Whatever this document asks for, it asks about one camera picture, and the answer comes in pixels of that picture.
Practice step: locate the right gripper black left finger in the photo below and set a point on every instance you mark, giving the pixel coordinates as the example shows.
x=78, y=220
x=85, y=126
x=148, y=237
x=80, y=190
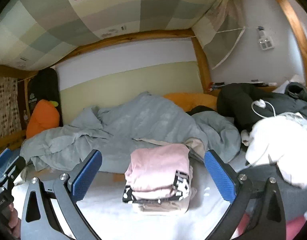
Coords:
x=39, y=218

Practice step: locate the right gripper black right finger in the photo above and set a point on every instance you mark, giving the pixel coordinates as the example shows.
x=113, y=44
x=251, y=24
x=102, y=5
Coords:
x=267, y=220

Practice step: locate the pink printed t-shirt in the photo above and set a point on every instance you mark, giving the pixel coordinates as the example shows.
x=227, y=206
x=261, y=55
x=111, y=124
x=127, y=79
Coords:
x=158, y=180

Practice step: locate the white clothes pile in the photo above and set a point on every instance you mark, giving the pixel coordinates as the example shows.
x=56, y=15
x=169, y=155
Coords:
x=280, y=140

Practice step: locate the person's left hand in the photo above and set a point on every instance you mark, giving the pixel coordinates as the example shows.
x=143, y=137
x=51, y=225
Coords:
x=14, y=222

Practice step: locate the grey printed bed sheet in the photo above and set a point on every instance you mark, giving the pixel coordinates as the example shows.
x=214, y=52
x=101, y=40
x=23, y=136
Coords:
x=110, y=218

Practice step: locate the pink red garment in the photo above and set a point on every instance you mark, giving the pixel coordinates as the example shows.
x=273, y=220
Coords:
x=292, y=227

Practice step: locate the patterned brown hanging fabric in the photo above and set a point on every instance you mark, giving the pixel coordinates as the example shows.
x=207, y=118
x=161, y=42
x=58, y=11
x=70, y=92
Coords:
x=9, y=110

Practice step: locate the orange plush toy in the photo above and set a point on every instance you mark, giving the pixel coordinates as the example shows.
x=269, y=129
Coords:
x=45, y=116

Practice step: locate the black jacket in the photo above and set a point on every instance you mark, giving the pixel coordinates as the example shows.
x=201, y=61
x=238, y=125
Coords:
x=247, y=104

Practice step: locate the orange yellow pillow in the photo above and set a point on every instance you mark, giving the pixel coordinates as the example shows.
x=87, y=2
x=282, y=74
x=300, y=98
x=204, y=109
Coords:
x=188, y=101

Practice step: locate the black cushion with logo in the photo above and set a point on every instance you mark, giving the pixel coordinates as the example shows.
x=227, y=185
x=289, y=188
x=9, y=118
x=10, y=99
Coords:
x=44, y=86

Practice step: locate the grey-green crumpled blanket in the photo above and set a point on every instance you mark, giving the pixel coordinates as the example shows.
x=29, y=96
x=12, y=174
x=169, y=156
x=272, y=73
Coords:
x=147, y=121

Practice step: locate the checkered upper bunk mattress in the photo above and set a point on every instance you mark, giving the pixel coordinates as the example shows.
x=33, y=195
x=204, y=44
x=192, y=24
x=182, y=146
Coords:
x=35, y=34

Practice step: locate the white wall power strip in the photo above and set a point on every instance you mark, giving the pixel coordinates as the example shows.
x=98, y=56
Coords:
x=265, y=41

